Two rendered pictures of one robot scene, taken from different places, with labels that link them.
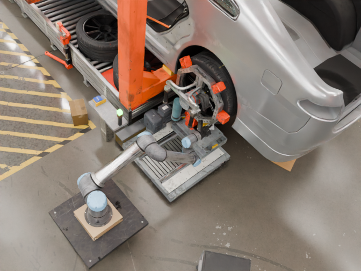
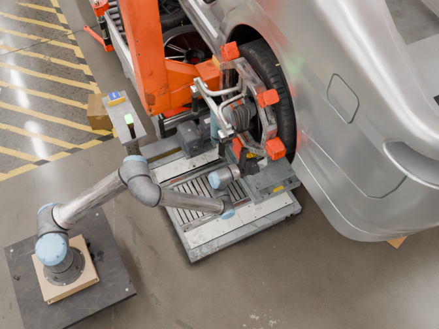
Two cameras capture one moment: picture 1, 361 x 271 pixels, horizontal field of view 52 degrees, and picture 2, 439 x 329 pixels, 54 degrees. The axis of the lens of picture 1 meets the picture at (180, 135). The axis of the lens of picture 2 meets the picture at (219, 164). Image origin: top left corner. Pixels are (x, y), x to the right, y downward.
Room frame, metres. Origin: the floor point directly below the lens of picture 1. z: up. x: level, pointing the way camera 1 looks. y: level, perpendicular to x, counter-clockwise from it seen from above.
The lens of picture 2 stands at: (0.82, -0.57, 2.70)
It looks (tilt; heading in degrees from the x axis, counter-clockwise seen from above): 57 degrees down; 23
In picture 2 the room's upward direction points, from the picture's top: 1 degrees clockwise
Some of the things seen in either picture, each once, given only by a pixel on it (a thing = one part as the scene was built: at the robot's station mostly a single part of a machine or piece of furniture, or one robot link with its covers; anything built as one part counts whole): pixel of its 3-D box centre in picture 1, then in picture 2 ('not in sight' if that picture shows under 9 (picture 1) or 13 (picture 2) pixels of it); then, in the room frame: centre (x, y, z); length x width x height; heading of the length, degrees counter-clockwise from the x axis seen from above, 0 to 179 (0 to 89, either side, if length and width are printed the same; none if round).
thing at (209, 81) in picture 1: (198, 95); (245, 107); (2.31, -0.08, 0.85); 0.54 x 0.07 x 0.54; 50
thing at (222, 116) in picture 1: (222, 117); (275, 148); (2.12, -0.33, 0.85); 0.09 x 0.08 x 0.07; 50
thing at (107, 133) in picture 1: (107, 124); (127, 134); (2.25, 0.76, 0.21); 0.10 x 0.10 x 0.42; 50
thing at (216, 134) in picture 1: (202, 122); (262, 149); (2.44, -0.19, 0.32); 0.40 x 0.30 x 0.28; 50
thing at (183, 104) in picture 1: (192, 98); (234, 111); (2.26, -0.04, 0.85); 0.21 x 0.14 x 0.14; 140
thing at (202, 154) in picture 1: (199, 133); (260, 165); (2.44, -0.19, 0.13); 0.50 x 0.36 x 0.10; 50
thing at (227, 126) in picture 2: (199, 94); (236, 106); (2.15, -0.08, 1.03); 0.19 x 0.18 x 0.11; 140
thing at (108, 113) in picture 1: (108, 112); (123, 117); (2.23, 0.74, 0.44); 0.43 x 0.17 x 0.03; 50
